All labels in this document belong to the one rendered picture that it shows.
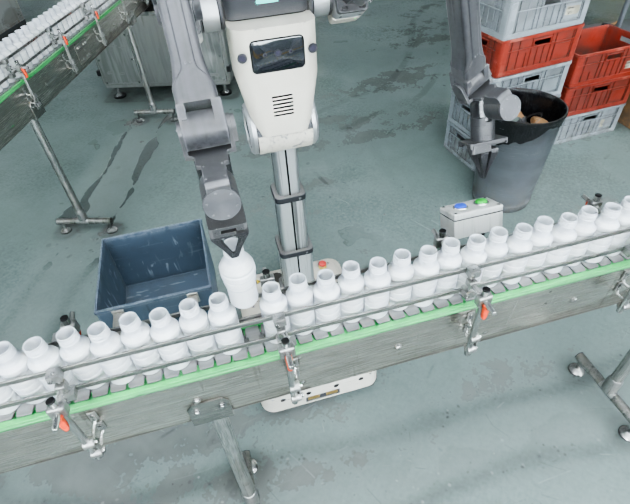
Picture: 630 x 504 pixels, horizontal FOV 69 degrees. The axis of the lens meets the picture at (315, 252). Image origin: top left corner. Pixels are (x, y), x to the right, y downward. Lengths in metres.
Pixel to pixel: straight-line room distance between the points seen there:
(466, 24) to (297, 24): 0.45
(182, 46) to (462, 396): 1.84
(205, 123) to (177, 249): 0.94
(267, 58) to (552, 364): 1.82
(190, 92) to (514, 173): 2.43
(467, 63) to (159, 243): 1.05
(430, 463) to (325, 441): 0.42
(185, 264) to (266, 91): 0.66
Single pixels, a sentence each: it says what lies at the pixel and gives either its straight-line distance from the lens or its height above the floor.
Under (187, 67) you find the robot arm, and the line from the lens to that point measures 0.74.
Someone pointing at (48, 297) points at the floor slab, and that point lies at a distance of 2.99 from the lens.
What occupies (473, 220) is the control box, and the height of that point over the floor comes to 1.10.
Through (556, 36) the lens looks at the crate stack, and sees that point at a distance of 3.40.
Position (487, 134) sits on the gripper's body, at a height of 1.29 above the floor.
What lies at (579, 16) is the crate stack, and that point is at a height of 0.93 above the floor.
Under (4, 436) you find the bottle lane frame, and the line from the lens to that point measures 1.23.
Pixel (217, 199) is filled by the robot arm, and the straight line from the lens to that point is 0.69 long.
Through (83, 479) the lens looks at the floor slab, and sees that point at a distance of 2.25.
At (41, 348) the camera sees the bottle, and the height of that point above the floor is 1.16.
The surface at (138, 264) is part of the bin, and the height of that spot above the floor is 0.82.
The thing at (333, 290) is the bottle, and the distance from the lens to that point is 1.00.
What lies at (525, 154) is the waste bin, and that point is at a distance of 2.89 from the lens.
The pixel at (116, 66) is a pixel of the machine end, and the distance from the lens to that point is 4.88.
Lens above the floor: 1.87
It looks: 43 degrees down
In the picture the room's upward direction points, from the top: 4 degrees counter-clockwise
